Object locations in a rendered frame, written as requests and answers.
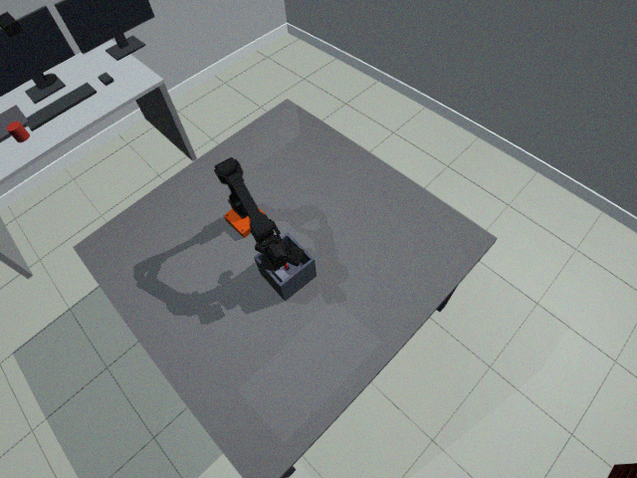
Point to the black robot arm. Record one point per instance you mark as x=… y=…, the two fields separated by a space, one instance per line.
x=230 y=172

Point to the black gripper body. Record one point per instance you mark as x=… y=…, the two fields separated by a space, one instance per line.
x=295 y=254

